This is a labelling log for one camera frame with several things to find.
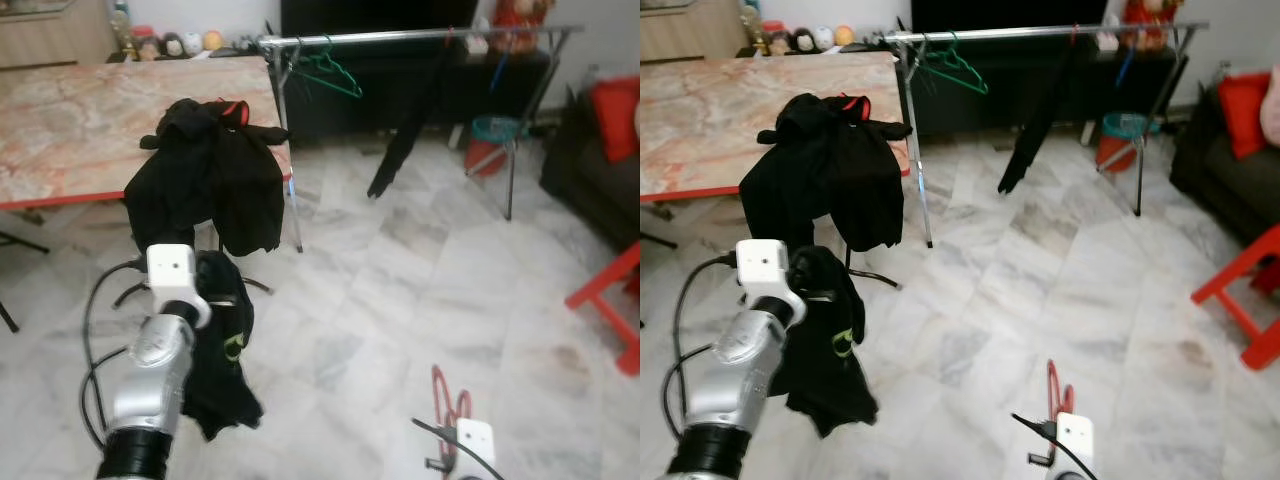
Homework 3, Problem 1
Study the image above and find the green wire hanger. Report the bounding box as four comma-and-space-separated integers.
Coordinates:
915, 35, 991, 98
290, 38, 363, 99

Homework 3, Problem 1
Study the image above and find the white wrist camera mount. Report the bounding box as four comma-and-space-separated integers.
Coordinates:
1055, 412, 1096, 480
736, 238, 806, 329
455, 418, 498, 480
147, 244, 213, 329

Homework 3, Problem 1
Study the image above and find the pink Hello Kitty plush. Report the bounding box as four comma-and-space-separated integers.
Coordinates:
1260, 65, 1280, 146

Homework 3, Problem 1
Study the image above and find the black TV cabinet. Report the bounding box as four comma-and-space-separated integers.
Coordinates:
835, 40, 1189, 139
205, 42, 553, 143

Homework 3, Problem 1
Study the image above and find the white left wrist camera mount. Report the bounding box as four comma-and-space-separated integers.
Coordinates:
147, 244, 213, 329
736, 238, 806, 329

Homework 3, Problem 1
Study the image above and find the black shirt green logo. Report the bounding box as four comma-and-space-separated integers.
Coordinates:
770, 245, 881, 439
180, 250, 266, 443
997, 35, 1081, 196
367, 40, 453, 199

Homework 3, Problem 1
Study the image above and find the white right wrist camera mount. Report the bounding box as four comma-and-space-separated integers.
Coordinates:
455, 418, 498, 480
1055, 412, 1096, 480

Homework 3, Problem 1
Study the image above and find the silver metal clothes rack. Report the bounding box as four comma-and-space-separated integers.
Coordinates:
880, 22, 1209, 249
256, 25, 586, 253

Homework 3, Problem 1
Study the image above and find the light wood cabinet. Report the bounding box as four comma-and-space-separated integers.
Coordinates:
0, 0, 119, 69
640, 0, 749, 63

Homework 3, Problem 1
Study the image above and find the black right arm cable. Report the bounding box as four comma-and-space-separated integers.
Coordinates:
412, 418, 506, 480
1010, 412, 1101, 480

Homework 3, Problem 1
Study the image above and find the red gold figurine statue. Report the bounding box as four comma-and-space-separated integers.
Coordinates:
1120, 0, 1186, 51
490, 0, 556, 53

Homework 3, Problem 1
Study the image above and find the black clothes pile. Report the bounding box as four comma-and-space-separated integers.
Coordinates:
125, 97, 293, 256
740, 92, 913, 253

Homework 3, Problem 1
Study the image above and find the red plastic stool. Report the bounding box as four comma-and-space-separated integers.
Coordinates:
565, 240, 641, 376
1190, 225, 1280, 371

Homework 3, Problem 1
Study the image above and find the gold ornament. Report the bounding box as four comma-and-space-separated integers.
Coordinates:
112, 0, 136, 61
740, 0, 763, 56

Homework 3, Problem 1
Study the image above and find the red cushion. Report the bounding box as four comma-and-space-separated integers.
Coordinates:
590, 75, 641, 163
1215, 70, 1273, 161

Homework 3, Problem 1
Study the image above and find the dark grey sofa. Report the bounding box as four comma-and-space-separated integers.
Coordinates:
540, 90, 641, 251
1168, 85, 1280, 246

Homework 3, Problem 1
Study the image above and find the black television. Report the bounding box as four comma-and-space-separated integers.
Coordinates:
910, 0, 1109, 33
280, 0, 479, 36

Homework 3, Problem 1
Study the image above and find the marble table red edge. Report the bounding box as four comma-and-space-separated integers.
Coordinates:
640, 52, 913, 204
0, 52, 293, 211

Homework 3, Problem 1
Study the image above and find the red bucket teal rim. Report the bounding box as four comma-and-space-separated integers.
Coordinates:
1095, 112, 1151, 173
465, 115, 526, 179

